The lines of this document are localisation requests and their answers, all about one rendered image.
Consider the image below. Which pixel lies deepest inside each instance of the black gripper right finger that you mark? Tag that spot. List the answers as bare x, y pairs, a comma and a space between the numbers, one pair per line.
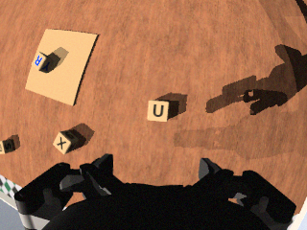
251, 190

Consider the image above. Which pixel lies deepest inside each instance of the tan flat mat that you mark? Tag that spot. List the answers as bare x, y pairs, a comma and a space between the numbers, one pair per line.
70, 52

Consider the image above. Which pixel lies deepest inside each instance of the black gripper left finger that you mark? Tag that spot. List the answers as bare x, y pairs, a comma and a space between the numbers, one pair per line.
40, 200

